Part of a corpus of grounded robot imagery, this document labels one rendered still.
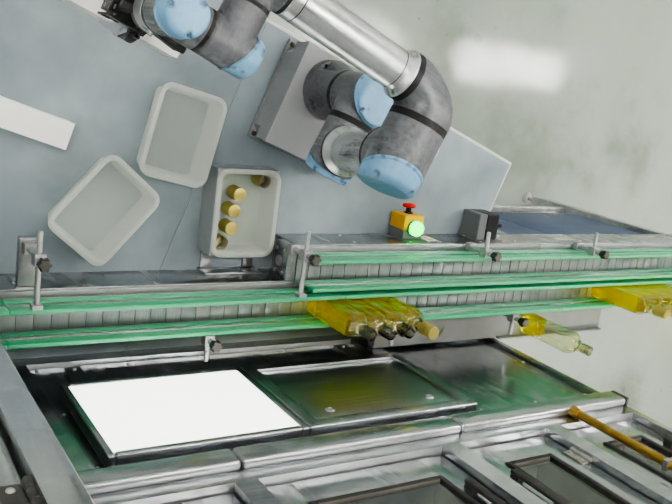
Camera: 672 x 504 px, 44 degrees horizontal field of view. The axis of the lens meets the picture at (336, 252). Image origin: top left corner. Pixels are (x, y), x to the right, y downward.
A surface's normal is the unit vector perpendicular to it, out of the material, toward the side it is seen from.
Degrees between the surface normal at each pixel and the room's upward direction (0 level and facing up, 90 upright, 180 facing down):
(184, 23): 1
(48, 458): 90
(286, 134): 0
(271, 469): 90
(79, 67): 0
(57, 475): 90
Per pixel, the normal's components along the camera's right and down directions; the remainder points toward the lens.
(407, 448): 0.14, -0.96
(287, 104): 0.53, 0.27
